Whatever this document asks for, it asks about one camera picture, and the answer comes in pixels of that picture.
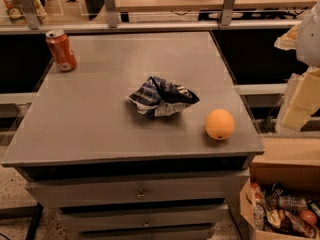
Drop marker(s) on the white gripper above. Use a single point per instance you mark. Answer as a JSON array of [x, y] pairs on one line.
[[309, 37]]

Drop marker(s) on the blue chip bag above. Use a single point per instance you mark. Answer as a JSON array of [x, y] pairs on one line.
[[159, 97]]

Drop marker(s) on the orange-red soda can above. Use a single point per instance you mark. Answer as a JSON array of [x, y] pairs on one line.
[[60, 48]]

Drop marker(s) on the orange fruit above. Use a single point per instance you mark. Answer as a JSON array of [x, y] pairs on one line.
[[219, 124]]

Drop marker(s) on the cardboard box of snacks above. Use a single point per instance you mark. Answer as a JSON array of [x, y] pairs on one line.
[[269, 223]]

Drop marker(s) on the clear plastic bottle in box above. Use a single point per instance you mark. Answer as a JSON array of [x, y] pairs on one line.
[[289, 203]]

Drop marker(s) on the red apple in box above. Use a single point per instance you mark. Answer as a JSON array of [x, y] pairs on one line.
[[308, 216]]

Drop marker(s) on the grey drawer cabinet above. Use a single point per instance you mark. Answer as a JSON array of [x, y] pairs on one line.
[[113, 174]]

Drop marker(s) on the colourful snack box background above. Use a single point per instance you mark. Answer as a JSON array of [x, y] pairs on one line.
[[11, 11]]

